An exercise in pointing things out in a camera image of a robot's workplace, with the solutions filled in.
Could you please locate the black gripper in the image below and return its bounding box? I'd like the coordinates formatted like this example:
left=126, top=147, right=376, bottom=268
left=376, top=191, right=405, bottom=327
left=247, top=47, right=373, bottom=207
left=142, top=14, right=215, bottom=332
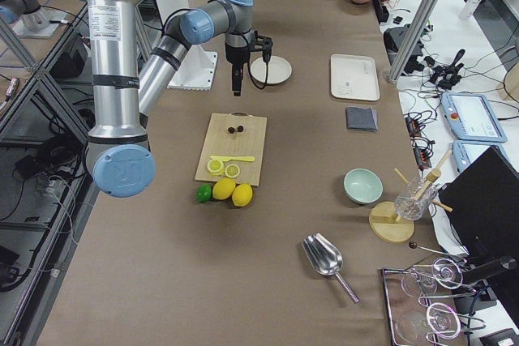
left=225, top=44, right=248, bottom=96

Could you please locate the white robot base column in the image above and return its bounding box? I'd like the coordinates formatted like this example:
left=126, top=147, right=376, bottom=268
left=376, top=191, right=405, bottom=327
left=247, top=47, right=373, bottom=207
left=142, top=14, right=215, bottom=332
left=156, top=0, right=218, bottom=91

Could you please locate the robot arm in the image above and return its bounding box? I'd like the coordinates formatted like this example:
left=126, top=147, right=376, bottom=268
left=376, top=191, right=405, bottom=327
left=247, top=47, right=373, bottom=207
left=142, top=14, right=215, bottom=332
left=1, top=0, right=58, bottom=38
left=84, top=0, right=255, bottom=198

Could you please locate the cream rabbit tray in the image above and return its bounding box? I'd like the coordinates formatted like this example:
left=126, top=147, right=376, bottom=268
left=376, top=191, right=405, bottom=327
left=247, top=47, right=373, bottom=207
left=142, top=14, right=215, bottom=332
left=330, top=54, right=380, bottom=101

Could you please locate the black framed tray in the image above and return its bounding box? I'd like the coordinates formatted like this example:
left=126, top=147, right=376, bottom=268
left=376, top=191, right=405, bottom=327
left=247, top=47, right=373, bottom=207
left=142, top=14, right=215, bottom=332
left=380, top=256, right=486, bottom=345

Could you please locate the round cream plate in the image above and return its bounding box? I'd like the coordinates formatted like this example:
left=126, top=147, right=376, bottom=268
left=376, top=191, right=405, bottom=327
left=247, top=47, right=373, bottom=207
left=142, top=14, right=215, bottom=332
left=251, top=55, right=292, bottom=85

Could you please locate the bamboo cutting board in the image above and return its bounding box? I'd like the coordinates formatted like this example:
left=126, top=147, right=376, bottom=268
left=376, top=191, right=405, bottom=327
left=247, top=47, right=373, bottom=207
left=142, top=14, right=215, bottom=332
left=195, top=113, right=267, bottom=187

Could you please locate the yellow plastic knife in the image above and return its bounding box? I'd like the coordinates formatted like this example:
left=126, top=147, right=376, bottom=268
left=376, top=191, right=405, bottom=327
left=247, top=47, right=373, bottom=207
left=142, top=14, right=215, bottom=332
left=210, top=155, right=255, bottom=162

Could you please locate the lemon slice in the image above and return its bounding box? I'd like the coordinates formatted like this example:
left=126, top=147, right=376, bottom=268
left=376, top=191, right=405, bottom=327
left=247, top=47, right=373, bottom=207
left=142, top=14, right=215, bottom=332
left=207, top=159, right=225, bottom=176
left=224, top=164, right=241, bottom=178

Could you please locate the yellow lemon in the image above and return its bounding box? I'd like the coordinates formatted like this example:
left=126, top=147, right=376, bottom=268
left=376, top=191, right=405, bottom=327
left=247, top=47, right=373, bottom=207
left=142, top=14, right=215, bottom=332
left=232, top=184, right=253, bottom=207
left=212, top=177, right=236, bottom=200

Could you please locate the green lime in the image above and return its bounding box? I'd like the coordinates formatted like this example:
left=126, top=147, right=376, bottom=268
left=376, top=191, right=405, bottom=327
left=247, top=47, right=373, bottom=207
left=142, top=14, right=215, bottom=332
left=195, top=184, right=212, bottom=203

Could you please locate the grey folded cloth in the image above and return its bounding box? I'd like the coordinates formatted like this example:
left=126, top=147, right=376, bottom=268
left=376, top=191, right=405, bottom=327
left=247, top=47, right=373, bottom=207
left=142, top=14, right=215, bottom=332
left=345, top=106, right=378, bottom=132

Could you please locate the mint green bowl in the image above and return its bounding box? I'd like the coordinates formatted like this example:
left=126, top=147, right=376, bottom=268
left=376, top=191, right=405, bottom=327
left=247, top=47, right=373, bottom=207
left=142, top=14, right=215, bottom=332
left=343, top=168, right=383, bottom=204

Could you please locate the steel scoop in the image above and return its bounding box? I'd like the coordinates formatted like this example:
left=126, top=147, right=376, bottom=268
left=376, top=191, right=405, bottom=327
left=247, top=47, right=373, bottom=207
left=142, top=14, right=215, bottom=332
left=302, top=233, right=360, bottom=304

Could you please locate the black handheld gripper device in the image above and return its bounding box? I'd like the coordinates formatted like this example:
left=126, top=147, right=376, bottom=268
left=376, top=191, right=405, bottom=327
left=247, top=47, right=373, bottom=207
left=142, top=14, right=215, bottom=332
left=429, top=49, right=465, bottom=91

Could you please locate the crystal glass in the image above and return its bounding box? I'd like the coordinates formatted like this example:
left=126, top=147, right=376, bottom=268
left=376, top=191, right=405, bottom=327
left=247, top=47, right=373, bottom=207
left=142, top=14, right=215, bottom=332
left=395, top=177, right=437, bottom=220

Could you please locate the blue teach pendant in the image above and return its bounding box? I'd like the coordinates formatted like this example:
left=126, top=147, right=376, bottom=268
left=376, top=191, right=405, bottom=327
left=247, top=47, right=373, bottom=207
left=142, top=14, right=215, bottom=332
left=440, top=92, right=508, bottom=143
left=452, top=139, right=506, bottom=173

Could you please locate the wine glass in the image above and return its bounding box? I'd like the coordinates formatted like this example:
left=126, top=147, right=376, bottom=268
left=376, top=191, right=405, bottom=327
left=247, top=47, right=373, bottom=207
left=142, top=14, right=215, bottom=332
left=395, top=302, right=461, bottom=345
left=401, top=258, right=463, bottom=298

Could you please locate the black monitor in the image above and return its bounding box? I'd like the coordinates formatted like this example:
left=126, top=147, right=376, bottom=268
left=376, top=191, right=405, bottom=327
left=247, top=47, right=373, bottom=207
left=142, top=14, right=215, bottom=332
left=440, top=146, right=518, bottom=260

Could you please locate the aluminium frame post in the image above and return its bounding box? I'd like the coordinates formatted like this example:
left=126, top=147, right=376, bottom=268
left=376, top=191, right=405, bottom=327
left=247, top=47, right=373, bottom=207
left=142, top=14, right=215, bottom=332
left=387, top=0, right=438, bottom=84

